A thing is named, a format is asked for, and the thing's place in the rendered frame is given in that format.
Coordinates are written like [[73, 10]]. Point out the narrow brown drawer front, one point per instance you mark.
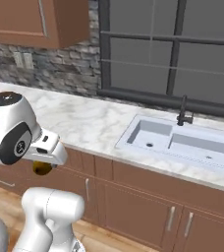
[[81, 161]]

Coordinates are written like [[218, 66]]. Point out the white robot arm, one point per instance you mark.
[[9, 124]]

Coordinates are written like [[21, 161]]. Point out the dark framed window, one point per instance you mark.
[[169, 49]]

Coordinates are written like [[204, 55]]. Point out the black tap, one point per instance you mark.
[[182, 113]]

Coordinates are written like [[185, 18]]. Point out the white double sink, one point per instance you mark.
[[182, 144]]

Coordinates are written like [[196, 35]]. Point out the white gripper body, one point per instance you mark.
[[60, 157]]

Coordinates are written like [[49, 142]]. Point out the brown wall cupboard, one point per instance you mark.
[[19, 19]]

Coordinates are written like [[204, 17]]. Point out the white wall switch plate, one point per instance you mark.
[[28, 61], [18, 59]]

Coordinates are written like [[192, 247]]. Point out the wide brown false drawer front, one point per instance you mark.
[[169, 187]]

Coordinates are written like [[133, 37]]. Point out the brown cupboard door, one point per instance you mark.
[[73, 187], [212, 233], [133, 213]]

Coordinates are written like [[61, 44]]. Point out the yellow lemon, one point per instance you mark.
[[42, 168]]

